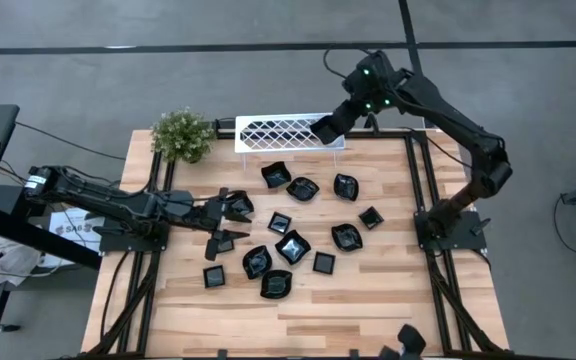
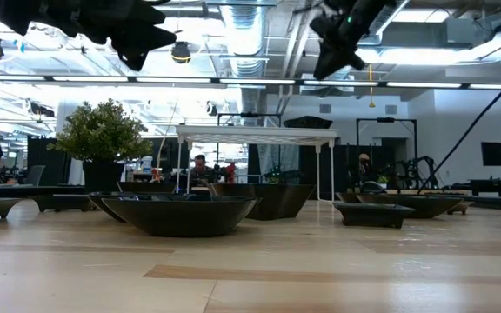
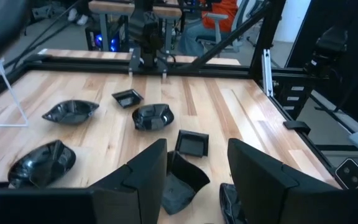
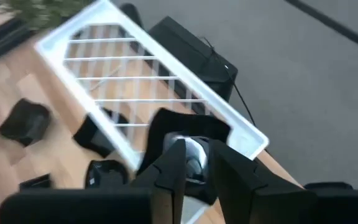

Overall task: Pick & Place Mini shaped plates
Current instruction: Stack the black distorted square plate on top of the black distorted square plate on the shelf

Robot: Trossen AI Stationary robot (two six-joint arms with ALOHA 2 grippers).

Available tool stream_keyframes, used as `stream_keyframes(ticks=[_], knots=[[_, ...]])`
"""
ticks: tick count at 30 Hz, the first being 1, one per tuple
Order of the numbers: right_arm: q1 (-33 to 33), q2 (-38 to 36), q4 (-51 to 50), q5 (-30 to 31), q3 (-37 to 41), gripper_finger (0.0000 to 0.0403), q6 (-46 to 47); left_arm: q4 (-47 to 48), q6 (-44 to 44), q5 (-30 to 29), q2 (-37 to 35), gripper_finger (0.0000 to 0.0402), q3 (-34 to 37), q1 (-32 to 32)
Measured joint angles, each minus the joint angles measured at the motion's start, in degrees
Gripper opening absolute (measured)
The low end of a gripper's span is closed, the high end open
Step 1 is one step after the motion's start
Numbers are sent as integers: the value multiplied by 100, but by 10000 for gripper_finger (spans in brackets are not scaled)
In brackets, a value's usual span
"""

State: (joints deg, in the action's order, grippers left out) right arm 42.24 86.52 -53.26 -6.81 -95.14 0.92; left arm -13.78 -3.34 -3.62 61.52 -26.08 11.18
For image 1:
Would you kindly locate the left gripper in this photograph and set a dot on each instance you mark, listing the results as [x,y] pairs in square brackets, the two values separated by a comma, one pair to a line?
[205,212]

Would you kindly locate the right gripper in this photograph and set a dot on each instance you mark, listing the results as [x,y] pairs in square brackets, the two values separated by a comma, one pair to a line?
[352,112]

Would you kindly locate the black scalloped round plate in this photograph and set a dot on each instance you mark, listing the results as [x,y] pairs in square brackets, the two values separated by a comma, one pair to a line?
[302,189]
[276,284]
[345,187]
[257,262]
[346,237]

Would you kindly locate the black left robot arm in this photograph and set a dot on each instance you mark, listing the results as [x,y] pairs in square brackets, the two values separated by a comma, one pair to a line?
[108,202]

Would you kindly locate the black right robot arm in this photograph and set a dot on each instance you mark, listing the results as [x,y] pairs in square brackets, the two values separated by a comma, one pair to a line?
[448,115]

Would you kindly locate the artificial green potted plant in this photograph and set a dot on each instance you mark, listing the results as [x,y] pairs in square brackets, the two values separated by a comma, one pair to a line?
[183,135]

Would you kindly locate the black clamp lever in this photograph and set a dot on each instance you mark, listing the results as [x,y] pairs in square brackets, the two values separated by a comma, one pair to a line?
[105,230]
[480,226]

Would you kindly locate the black table clamp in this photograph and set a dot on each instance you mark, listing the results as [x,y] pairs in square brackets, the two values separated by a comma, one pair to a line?
[222,354]
[353,354]

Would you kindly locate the white printed cardboard box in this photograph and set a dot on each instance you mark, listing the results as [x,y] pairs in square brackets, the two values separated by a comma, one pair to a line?
[70,227]

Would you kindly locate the white plastic bag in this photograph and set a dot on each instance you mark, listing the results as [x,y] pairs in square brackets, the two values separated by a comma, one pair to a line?
[13,265]

